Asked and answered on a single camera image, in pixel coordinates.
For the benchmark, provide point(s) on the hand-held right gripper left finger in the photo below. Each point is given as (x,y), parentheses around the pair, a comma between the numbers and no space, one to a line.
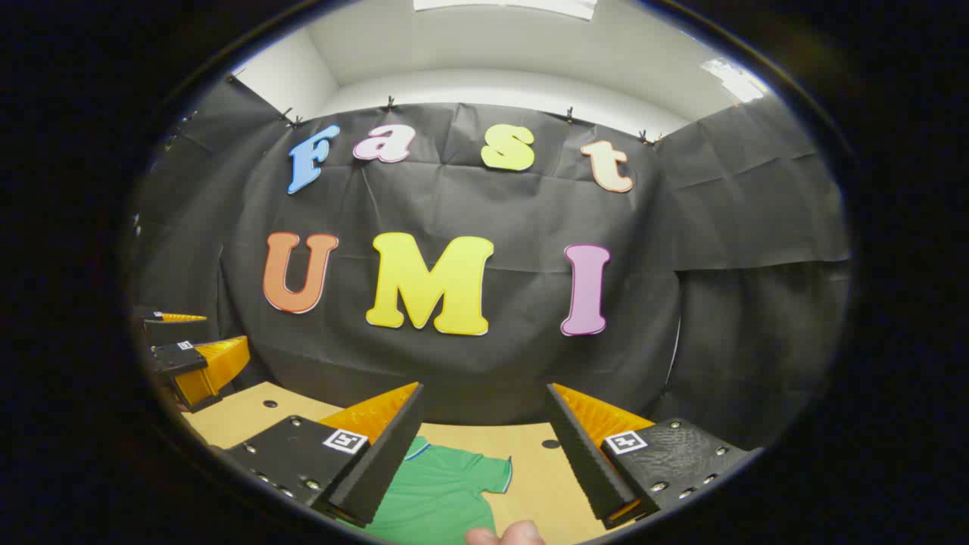
(386,469)

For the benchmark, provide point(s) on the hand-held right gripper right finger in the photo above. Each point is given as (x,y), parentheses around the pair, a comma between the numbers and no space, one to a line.
(583,462)

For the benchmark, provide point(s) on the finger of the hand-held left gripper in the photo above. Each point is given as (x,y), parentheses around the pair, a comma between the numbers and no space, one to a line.
(174,331)
(178,361)

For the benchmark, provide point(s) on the green T-shirt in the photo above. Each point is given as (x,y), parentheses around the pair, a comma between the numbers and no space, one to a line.
(439,492)

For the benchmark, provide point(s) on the black backdrop cloth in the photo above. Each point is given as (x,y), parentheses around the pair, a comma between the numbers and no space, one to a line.
(492,363)

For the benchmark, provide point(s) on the ceiling light panel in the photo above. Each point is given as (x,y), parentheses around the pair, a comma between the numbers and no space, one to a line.
(734,79)

